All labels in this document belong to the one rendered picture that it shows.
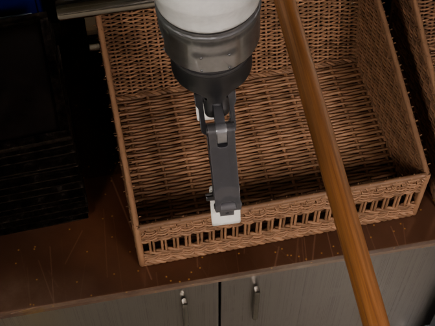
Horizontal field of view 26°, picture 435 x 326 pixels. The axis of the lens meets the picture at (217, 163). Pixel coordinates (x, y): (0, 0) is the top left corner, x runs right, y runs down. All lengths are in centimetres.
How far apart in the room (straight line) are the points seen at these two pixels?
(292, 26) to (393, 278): 84
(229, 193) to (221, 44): 17
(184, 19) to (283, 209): 99
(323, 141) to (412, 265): 81
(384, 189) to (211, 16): 105
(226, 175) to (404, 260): 109
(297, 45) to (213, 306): 79
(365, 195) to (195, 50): 100
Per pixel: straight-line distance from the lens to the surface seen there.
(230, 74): 84
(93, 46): 197
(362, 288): 111
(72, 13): 139
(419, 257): 194
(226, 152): 87
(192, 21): 77
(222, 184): 88
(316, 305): 204
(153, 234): 170
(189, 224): 169
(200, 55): 80
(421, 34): 186
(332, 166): 118
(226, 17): 76
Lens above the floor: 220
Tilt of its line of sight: 58 degrees down
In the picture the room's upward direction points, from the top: straight up
